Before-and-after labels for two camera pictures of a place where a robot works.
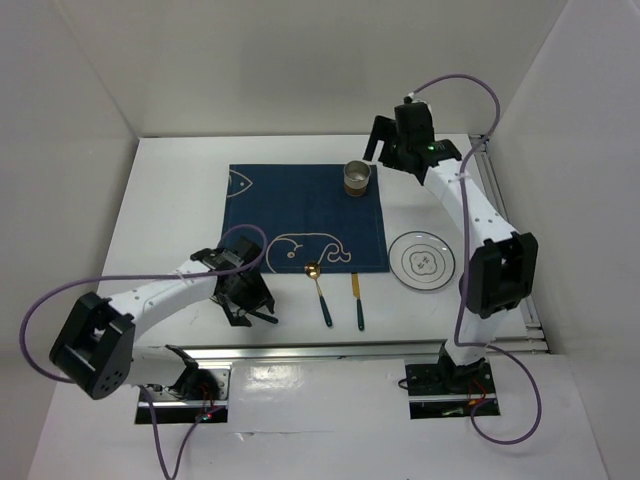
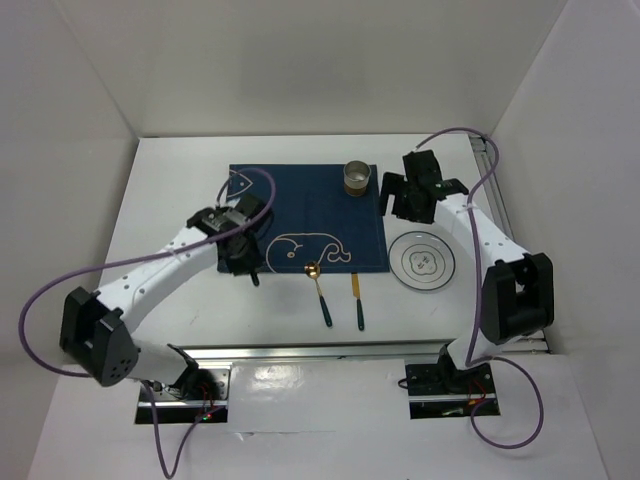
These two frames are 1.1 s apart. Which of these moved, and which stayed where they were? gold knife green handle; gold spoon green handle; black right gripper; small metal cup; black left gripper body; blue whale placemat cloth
Moved: black left gripper body; black right gripper
Stayed: gold knife green handle; gold spoon green handle; small metal cup; blue whale placemat cloth
